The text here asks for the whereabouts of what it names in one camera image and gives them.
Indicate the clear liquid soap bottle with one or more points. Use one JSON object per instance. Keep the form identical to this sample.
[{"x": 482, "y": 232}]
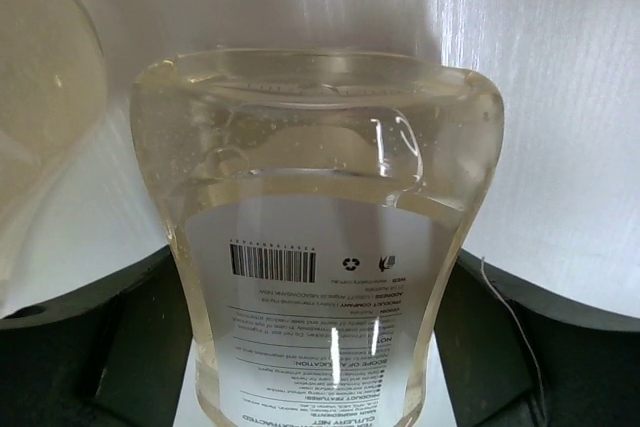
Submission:
[{"x": 315, "y": 202}]

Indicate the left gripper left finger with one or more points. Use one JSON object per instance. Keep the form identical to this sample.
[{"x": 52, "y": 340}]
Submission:
[{"x": 111, "y": 353}]

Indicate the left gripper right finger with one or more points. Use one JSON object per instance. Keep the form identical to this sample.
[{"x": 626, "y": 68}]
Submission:
[{"x": 516, "y": 354}]

